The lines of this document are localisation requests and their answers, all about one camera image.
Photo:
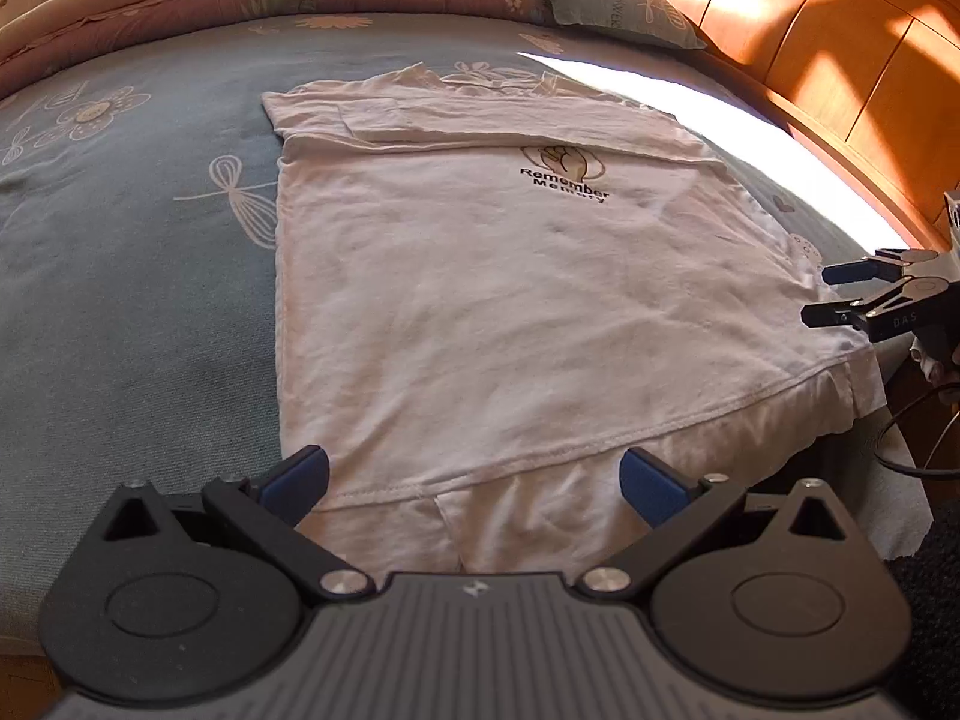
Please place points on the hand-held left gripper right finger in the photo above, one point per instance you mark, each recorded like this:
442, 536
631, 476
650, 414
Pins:
652, 484

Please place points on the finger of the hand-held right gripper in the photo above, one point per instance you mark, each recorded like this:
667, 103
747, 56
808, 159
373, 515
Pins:
862, 268
840, 313

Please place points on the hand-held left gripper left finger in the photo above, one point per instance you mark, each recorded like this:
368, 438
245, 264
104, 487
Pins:
296, 480

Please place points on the white long-sleeve shirt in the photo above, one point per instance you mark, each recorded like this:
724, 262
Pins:
525, 315

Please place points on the grey cloth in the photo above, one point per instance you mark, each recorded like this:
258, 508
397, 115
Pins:
885, 510

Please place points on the wooden headboard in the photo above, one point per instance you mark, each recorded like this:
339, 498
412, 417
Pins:
825, 52

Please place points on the person's black fleece jacket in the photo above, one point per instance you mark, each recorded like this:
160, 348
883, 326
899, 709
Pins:
937, 615

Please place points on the blue floral pillow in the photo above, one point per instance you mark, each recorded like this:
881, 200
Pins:
622, 7

